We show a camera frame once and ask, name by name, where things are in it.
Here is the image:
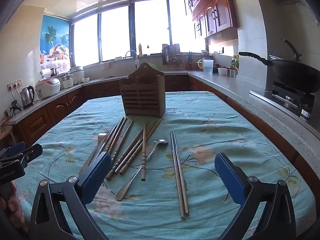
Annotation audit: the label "person's left hand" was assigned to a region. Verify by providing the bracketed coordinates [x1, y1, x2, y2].
[0, 181, 26, 228]

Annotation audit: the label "curved sink faucet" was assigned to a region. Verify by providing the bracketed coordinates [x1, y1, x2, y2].
[124, 50, 139, 68]

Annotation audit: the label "wooden utensil holder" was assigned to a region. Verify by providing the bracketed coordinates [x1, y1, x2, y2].
[119, 62, 166, 119]

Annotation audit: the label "clear pitcher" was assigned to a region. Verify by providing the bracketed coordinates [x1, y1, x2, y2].
[197, 58, 214, 74]

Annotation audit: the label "brown lower kitchen cabinets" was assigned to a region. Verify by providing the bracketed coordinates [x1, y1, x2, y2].
[12, 75, 320, 205]

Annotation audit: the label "dark wooden chopstick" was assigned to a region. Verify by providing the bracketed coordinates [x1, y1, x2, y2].
[108, 117, 128, 157]
[96, 124, 118, 159]
[105, 116, 125, 153]

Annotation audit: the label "wall power outlet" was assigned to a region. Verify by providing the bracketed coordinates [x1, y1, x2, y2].
[7, 79, 23, 91]

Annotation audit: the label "tropical wall poster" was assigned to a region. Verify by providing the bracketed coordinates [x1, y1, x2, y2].
[41, 15, 72, 68]

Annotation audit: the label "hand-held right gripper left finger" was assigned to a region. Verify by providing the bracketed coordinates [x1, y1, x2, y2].
[29, 151, 113, 240]

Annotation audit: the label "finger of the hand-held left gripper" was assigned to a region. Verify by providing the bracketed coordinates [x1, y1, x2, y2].
[14, 144, 43, 167]
[0, 141, 27, 159]

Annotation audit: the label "large kitchen window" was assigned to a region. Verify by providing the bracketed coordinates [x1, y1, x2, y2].
[71, 0, 208, 67]

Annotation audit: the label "grey kitchen countertop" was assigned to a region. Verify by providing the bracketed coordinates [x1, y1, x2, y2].
[7, 70, 320, 150]

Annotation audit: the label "brown kitchen cabinets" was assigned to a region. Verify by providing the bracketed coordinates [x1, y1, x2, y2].
[12, 75, 320, 205]
[180, 0, 238, 40]

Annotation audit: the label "brown upper kitchen cabinets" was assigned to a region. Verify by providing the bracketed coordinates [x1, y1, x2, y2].
[180, 0, 238, 40]

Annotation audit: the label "metal spoon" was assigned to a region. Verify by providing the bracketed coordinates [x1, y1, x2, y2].
[115, 138, 169, 201]

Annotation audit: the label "teal floral tablecloth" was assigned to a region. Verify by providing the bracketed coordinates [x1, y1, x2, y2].
[14, 91, 317, 240]

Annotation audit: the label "metal chopstick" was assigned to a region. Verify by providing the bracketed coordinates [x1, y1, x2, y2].
[172, 130, 190, 215]
[170, 132, 185, 219]

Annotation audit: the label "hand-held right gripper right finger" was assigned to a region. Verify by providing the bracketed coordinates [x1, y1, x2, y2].
[214, 152, 297, 240]

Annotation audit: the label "steel electric kettle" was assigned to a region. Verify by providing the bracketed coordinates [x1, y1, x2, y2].
[20, 86, 35, 109]

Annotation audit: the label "white rice cooker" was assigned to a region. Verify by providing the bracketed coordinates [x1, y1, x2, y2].
[35, 78, 61, 99]

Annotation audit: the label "black wok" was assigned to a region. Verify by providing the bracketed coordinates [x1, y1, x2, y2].
[239, 52, 320, 93]

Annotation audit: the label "gas stove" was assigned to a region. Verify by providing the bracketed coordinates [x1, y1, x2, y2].
[272, 81, 316, 119]

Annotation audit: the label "white cooking pot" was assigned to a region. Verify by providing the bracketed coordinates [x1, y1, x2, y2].
[69, 66, 86, 84]

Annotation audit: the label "small white appliance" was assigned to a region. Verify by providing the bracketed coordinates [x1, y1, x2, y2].
[61, 74, 74, 89]

